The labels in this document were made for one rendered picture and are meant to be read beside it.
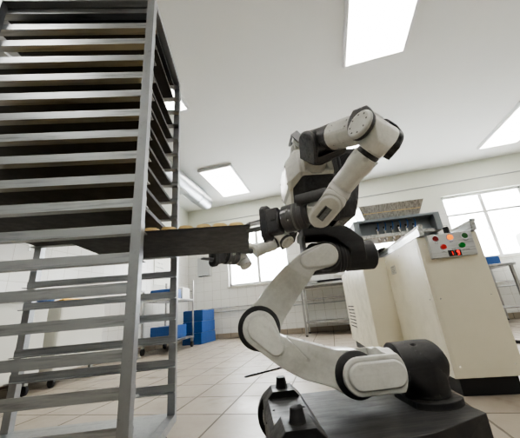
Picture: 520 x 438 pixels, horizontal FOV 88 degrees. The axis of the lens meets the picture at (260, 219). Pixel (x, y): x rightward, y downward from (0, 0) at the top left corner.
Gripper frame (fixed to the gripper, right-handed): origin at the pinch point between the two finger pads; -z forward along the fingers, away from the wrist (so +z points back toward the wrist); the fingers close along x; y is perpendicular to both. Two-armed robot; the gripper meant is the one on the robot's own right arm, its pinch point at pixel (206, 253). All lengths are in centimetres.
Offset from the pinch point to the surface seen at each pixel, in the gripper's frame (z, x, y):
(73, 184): -58, 16, 6
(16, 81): -77, 61, -14
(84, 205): -55, 8, 9
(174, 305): -11.9, -22.9, -7.8
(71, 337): 9, -39, -225
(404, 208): 180, 50, 52
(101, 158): -53, 25, 11
